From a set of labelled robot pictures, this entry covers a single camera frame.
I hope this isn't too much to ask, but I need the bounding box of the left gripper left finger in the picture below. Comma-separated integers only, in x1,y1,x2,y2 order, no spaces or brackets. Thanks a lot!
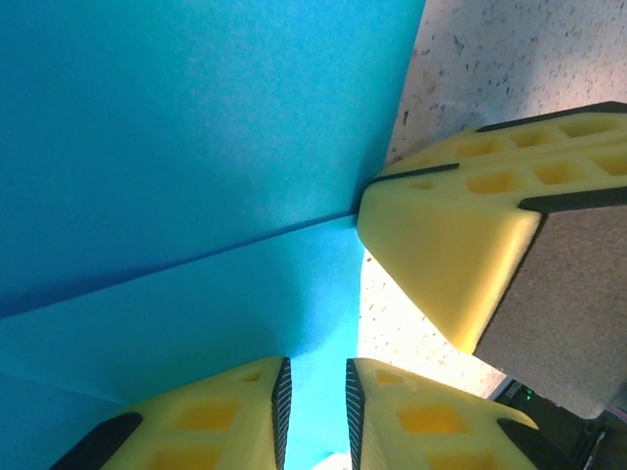
48,354,294,470

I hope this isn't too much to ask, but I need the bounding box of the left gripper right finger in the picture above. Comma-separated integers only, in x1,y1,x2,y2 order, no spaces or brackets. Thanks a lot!
345,356,540,470

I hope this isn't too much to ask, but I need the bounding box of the blue paper sheet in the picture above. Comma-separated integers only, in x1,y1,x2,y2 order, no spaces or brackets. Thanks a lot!
0,0,427,470

